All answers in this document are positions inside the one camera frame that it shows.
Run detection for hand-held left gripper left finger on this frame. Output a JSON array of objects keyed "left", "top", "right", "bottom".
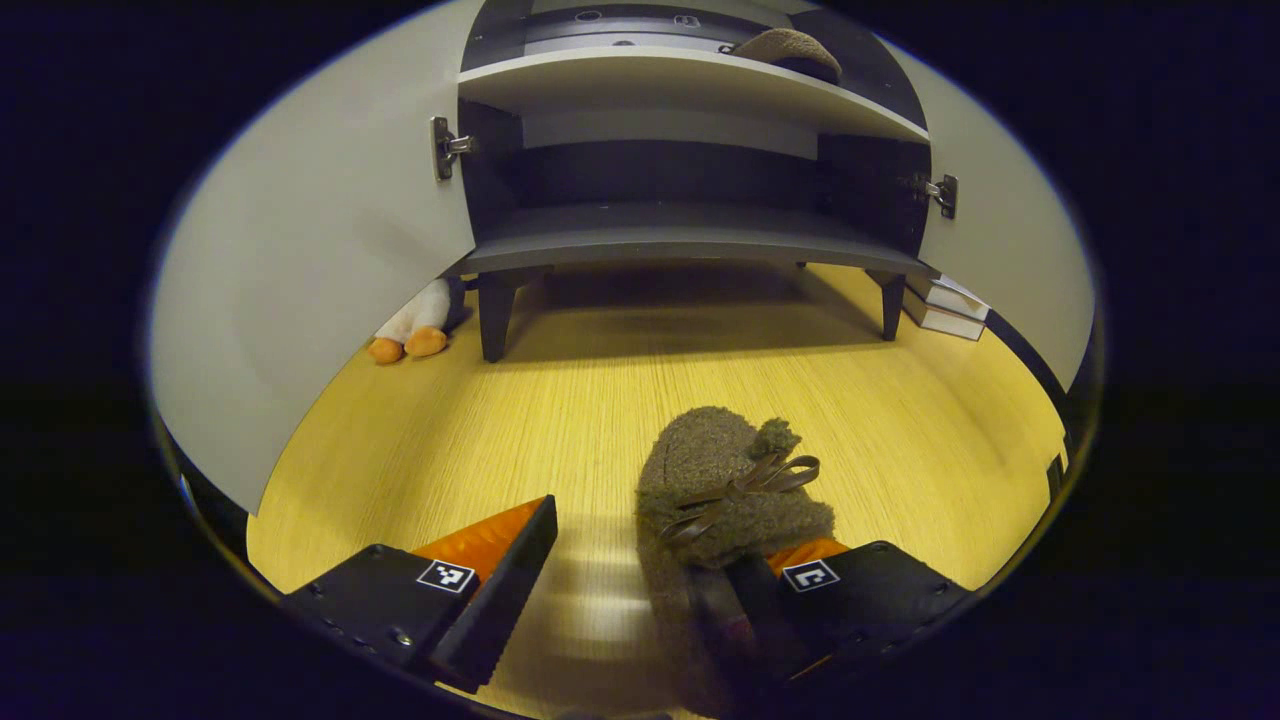
[{"left": 283, "top": 495, "right": 559, "bottom": 694}]

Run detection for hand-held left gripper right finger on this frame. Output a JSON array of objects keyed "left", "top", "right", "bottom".
[{"left": 722, "top": 538, "right": 976, "bottom": 693}]

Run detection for brown fuzzy slipper shoe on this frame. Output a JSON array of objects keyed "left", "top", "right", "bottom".
[
  {"left": 735, "top": 28, "right": 843, "bottom": 84},
  {"left": 636, "top": 405, "right": 836, "bottom": 719}
]

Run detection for white cabinet door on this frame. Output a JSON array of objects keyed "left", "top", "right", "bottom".
[
  {"left": 148, "top": 0, "right": 479, "bottom": 516},
  {"left": 880, "top": 40, "right": 1096, "bottom": 391}
]

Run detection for white shoe cabinet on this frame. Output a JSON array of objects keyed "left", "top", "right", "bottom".
[{"left": 440, "top": 0, "right": 941, "bottom": 363}]

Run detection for metal door hinge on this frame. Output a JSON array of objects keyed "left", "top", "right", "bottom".
[
  {"left": 908, "top": 173, "right": 959, "bottom": 220},
  {"left": 430, "top": 116, "right": 477, "bottom": 182}
]

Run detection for white plush toy orange feet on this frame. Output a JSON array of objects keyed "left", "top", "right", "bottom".
[{"left": 368, "top": 278, "right": 466, "bottom": 365}]

